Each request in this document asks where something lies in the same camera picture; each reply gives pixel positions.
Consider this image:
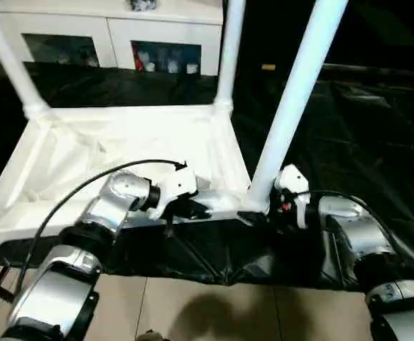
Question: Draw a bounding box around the white glass door cabinet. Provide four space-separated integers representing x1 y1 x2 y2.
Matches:
0 0 225 76

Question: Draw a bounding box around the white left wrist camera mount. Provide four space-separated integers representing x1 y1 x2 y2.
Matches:
148 166 199 220

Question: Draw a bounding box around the white plastic table leg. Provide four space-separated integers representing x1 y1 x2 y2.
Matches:
249 0 350 215
0 0 53 121
212 0 247 119

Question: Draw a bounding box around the black monitor bar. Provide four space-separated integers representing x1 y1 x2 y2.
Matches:
323 63 414 78

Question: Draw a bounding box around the dark patterned bundle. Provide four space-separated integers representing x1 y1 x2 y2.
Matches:
124 0 158 12

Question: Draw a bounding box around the white plastic table top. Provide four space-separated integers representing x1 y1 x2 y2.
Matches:
0 102 268 254

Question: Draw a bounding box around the black glossy mat cloth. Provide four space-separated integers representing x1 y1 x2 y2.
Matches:
0 62 414 291

